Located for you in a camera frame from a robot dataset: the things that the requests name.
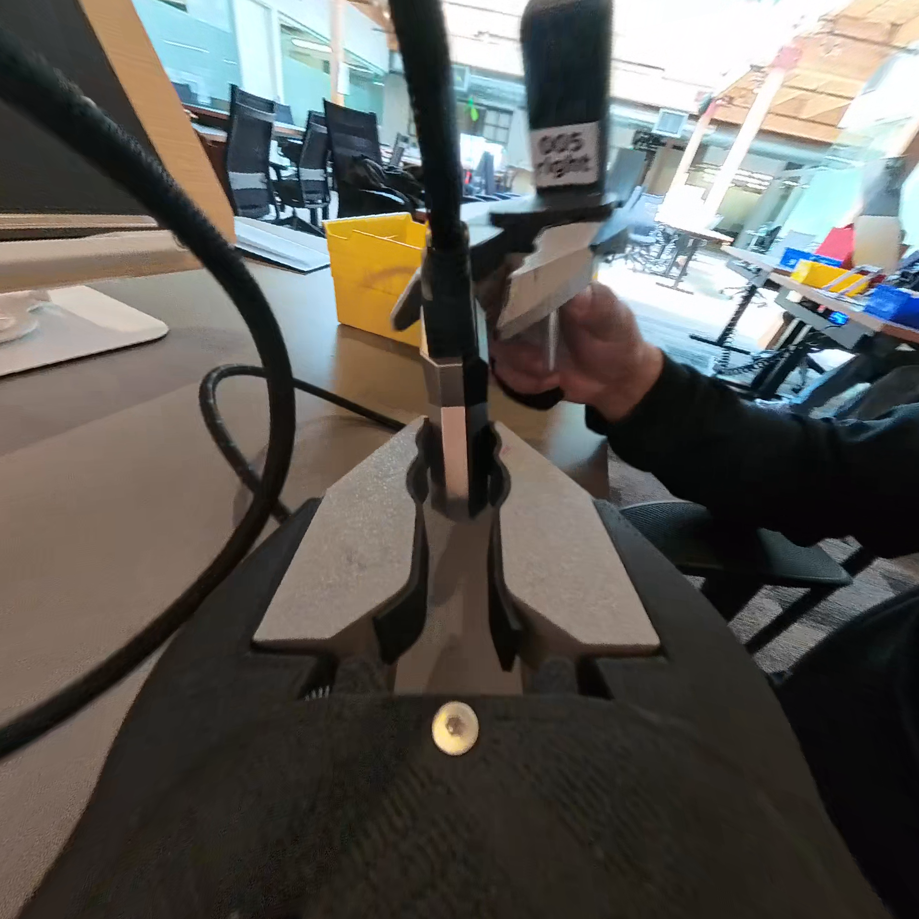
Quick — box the black mesh office chair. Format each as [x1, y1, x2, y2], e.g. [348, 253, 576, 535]
[226, 85, 280, 220]
[276, 108, 335, 232]
[323, 99, 385, 216]

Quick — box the person's right forearm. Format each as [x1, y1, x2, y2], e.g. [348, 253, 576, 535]
[585, 355, 919, 560]

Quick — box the yellow plastic bin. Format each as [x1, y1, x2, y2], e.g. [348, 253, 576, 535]
[323, 212, 432, 350]

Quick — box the person's leg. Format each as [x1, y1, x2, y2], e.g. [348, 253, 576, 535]
[775, 589, 919, 919]

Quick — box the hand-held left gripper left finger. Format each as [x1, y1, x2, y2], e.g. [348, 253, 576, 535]
[250, 418, 432, 666]

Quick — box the blue plastic bin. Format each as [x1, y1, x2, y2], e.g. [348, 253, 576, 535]
[865, 283, 919, 329]

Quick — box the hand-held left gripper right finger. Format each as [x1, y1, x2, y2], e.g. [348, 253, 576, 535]
[487, 421, 663, 673]

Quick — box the silver adapter hub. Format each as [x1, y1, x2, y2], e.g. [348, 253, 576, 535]
[424, 350, 493, 519]

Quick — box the white board stand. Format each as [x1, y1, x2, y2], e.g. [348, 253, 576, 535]
[0, 215, 202, 379]

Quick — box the small yellow bin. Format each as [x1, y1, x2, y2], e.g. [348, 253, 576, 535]
[790, 260, 853, 297]

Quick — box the thin black cable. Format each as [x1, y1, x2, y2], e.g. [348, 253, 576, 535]
[200, 362, 404, 521]

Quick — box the black seat office chair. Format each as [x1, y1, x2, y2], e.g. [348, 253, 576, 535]
[621, 503, 853, 647]

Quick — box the person's right hand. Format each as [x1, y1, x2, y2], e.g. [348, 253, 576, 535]
[492, 283, 666, 422]

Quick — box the thick black braided cable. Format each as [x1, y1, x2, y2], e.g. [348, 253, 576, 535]
[0, 0, 493, 763]

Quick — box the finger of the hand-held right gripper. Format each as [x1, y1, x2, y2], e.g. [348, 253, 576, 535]
[494, 219, 599, 340]
[391, 224, 519, 333]

